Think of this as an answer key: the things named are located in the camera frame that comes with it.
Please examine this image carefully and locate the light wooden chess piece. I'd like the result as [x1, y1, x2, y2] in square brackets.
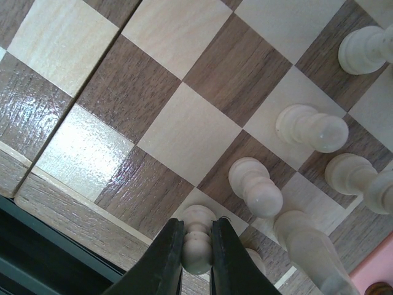
[324, 153, 392, 215]

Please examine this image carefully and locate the black aluminium frame rail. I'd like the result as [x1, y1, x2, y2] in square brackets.
[1, 197, 125, 294]

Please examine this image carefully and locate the wooden chessboard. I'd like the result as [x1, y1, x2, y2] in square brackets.
[1, 1, 392, 294]

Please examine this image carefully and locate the light wooden knight piece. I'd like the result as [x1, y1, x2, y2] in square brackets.
[273, 210, 359, 294]

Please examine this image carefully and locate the light wooden pawn piece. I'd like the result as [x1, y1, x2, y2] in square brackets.
[181, 205, 217, 275]
[228, 157, 283, 218]
[338, 26, 392, 75]
[275, 104, 349, 153]

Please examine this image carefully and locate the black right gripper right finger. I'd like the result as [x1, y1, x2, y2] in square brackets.
[209, 218, 278, 295]

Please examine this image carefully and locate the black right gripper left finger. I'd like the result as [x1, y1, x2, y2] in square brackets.
[104, 218, 184, 295]

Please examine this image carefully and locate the pink plastic tray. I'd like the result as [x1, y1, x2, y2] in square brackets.
[350, 234, 392, 294]

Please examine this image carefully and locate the light wooden rook piece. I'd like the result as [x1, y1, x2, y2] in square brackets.
[246, 248, 266, 275]

